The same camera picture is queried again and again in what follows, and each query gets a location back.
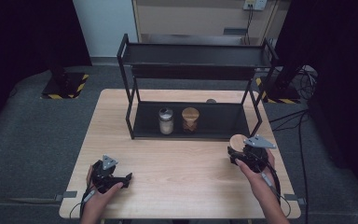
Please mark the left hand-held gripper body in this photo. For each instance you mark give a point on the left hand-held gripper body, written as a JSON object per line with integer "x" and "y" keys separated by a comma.
{"x": 103, "y": 174}

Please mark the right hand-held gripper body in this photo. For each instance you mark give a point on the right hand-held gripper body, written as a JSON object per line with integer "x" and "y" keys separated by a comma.
{"x": 256, "y": 158}

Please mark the pale-filled jar with wooden lid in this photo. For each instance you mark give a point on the pale-filled jar with wooden lid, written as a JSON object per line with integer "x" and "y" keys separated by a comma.
{"x": 237, "y": 142}

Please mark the black metal two-tier shelf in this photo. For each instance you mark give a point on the black metal two-tier shelf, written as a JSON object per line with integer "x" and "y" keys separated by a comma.
{"x": 223, "y": 119}

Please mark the brown-filled jar with wooden lid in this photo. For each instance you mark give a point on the brown-filled jar with wooden lid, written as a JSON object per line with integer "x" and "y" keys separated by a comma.
{"x": 190, "y": 119}

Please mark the glass jar with metal lid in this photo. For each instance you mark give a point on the glass jar with metal lid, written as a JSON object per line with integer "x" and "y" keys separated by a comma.
{"x": 166, "y": 121}

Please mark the person's right hand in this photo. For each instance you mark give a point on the person's right hand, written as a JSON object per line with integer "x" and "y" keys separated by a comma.
{"x": 261, "y": 179}

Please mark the person's left hand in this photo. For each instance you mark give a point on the person's left hand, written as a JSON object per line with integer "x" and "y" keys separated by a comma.
{"x": 100, "y": 198}

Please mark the grey tape strip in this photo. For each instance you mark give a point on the grey tape strip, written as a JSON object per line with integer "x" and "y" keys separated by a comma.
{"x": 295, "y": 198}
{"x": 66, "y": 195}

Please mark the black stand with striped base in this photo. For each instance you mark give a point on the black stand with striped base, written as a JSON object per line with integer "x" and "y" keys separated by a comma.
{"x": 63, "y": 85}
{"x": 284, "y": 90}

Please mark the dark curtain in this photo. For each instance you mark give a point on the dark curtain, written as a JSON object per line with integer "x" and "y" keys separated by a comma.
{"x": 28, "y": 37}
{"x": 341, "y": 62}

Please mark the beige wooden cabinet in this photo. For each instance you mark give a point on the beige wooden cabinet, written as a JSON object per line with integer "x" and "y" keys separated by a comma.
{"x": 192, "y": 18}

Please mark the white wall socket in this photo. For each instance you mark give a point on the white wall socket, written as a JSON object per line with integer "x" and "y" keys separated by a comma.
{"x": 256, "y": 3}

